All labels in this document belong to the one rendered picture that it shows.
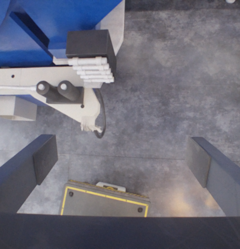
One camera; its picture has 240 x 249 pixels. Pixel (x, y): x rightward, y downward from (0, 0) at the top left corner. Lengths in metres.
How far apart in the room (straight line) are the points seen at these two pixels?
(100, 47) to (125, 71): 1.17
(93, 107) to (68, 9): 0.44
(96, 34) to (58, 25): 0.19
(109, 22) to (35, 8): 0.41
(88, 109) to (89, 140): 0.86
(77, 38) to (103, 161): 1.24
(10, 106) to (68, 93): 0.79
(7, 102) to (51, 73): 0.60
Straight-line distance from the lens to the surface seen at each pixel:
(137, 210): 1.44
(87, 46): 0.71
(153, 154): 1.68
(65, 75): 1.03
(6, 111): 1.56
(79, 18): 0.79
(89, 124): 0.90
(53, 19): 0.82
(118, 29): 1.02
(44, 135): 0.17
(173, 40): 2.02
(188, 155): 0.17
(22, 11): 1.79
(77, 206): 1.52
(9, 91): 1.28
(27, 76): 1.14
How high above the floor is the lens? 1.68
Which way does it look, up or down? 80 degrees down
